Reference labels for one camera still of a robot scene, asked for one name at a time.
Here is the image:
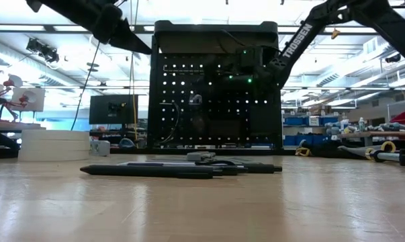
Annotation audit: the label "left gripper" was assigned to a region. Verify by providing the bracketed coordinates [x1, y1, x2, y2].
[91, 2, 153, 56]

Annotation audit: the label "black cable loop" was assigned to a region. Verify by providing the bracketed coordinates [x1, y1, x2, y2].
[159, 102, 181, 145]

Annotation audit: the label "black pen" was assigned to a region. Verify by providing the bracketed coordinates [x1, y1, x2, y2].
[79, 164, 224, 180]
[195, 159, 283, 175]

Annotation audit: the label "black pegboard cart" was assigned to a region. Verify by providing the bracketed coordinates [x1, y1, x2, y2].
[146, 19, 284, 151]

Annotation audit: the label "black pegboard bin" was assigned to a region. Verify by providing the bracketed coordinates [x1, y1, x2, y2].
[249, 100, 281, 146]
[207, 116, 244, 144]

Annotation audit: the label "blue storage bin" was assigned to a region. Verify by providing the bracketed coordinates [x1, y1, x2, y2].
[319, 116, 340, 126]
[284, 116, 306, 127]

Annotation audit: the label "black monitor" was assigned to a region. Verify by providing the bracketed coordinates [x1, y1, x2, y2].
[89, 94, 140, 126]

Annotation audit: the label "black ceiling device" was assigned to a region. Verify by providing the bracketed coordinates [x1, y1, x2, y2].
[25, 36, 60, 65]

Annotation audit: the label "grey perforated plastic beam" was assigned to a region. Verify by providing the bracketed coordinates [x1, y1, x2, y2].
[185, 151, 217, 162]

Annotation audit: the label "white box with hole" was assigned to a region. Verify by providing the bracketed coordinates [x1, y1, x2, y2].
[9, 87, 46, 113]

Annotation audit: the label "small grey box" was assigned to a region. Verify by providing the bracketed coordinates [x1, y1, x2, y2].
[89, 138, 111, 157]

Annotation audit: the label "white tape roll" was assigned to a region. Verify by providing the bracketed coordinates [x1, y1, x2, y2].
[17, 129, 91, 163]

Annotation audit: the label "black glove grey cuff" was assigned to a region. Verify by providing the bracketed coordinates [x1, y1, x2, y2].
[309, 139, 398, 161]

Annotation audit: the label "wooden workbench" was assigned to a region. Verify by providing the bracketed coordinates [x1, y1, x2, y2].
[336, 130, 405, 139]

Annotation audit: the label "red and white figure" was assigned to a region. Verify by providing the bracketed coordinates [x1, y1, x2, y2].
[0, 73, 25, 122]

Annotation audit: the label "wooden side table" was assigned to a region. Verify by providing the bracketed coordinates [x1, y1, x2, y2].
[0, 120, 47, 132]

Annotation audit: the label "yellow hanging cord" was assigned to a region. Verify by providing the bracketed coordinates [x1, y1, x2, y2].
[330, 13, 341, 40]

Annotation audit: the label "black pliers yellow handles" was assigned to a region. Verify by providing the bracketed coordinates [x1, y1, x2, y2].
[294, 139, 313, 158]

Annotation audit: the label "black aluminium table frame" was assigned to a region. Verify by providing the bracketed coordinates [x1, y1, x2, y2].
[0, 128, 405, 159]

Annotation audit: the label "black ceiling camera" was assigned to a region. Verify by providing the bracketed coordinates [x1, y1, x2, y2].
[384, 52, 402, 65]

